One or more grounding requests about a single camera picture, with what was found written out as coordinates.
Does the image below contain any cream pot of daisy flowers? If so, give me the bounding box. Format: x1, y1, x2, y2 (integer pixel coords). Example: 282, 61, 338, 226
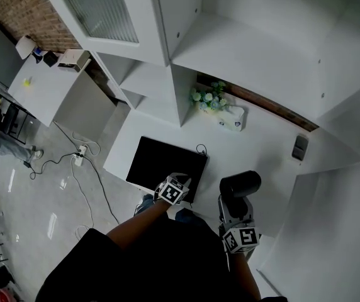
189, 81, 232, 115

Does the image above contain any white cabinet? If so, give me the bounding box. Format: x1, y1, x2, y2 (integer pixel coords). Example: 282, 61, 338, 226
255, 155, 360, 302

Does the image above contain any white shade table lamp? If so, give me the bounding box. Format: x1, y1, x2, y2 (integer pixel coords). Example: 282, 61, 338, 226
15, 35, 43, 64

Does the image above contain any person's right forearm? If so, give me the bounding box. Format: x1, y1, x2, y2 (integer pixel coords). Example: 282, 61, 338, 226
226, 249, 262, 300

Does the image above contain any small grey device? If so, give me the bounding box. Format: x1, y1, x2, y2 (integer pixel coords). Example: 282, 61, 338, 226
291, 134, 310, 162

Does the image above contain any white power strip with cable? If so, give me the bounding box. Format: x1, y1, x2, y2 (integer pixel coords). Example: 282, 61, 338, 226
28, 121, 121, 227

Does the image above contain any black cloth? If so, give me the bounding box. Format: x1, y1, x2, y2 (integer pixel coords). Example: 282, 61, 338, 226
125, 136, 209, 203

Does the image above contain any white desk with drawers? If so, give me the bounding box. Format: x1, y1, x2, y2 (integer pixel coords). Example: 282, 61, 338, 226
103, 102, 360, 239

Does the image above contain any white tissue pack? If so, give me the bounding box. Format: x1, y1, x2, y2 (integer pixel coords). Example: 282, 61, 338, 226
216, 104, 247, 133

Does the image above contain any beige box device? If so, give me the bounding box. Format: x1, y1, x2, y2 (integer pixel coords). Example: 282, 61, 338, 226
57, 48, 91, 73

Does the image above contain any person's black shirt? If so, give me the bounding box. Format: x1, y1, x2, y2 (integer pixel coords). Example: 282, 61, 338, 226
35, 211, 290, 302

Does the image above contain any white side table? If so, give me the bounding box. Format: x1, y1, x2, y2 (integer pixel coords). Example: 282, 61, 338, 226
7, 53, 118, 138

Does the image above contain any black office chair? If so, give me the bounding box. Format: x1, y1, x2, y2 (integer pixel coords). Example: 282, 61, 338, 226
0, 104, 37, 145

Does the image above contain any person's left forearm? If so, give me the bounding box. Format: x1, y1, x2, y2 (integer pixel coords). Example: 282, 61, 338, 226
106, 199, 172, 252

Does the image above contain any white floor cable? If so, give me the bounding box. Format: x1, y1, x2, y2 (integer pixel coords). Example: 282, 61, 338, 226
69, 132, 103, 242

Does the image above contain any black cylindrical object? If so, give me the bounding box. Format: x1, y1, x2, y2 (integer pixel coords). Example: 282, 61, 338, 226
219, 170, 262, 221

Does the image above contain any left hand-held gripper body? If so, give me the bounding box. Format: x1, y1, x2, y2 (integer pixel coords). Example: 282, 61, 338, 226
154, 174, 191, 206

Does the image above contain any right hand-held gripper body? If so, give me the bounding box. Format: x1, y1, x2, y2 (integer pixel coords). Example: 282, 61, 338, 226
218, 218, 261, 255

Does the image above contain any small black box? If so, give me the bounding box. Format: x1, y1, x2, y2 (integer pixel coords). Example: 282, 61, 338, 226
43, 50, 59, 68

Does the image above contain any white shelf hutch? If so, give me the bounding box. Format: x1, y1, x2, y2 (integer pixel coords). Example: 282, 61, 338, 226
37, 0, 360, 164

